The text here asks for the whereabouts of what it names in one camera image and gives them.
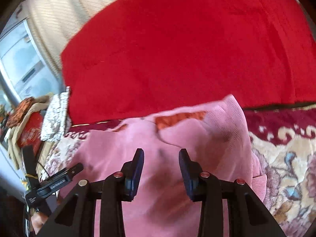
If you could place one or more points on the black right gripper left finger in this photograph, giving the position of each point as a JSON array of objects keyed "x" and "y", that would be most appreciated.
[{"x": 132, "y": 171}]

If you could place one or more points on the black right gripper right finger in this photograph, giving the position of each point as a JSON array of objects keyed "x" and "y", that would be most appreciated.
[{"x": 191, "y": 171}]

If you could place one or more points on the pink corduroy jacket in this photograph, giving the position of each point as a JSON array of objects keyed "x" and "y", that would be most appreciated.
[{"x": 215, "y": 135}]

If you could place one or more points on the left hand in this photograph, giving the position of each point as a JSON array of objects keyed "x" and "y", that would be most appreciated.
[{"x": 38, "y": 219}]

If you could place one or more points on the red gift box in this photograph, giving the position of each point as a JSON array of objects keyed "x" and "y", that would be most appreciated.
[{"x": 30, "y": 136}]

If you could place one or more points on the white crackle pattern folded cloth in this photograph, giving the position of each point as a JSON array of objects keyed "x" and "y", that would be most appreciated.
[{"x": 56, "y": 120}]

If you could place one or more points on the floral plush blanket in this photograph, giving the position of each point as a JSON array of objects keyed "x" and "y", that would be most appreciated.
[{"x": 284, "y": 142}]

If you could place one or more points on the red quilt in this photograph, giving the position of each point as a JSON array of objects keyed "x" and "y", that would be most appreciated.
[{"x": 138, "y": 57}]

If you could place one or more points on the beige dotted curtain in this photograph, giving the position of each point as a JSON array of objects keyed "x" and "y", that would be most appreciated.
[{"x": 53, "y": 23}]

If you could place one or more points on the window with metal frame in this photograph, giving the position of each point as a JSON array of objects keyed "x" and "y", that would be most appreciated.
[{"x": 22, "y": 65}]

